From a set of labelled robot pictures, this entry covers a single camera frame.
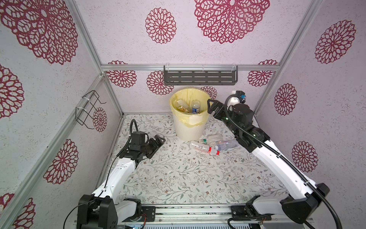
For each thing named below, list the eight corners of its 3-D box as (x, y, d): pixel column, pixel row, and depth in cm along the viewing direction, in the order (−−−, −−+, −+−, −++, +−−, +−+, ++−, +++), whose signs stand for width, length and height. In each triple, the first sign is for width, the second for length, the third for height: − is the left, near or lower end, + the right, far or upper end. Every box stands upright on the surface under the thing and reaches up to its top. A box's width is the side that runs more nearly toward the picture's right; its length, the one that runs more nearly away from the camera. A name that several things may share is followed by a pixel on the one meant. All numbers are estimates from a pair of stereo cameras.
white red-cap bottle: (188, 149, 100) (189, 145, 96) (190, 144, 103) (190, 139, 99) (218, 156, 97) (219, 152, 93) (218, 150, 100) (220, 146, 96)
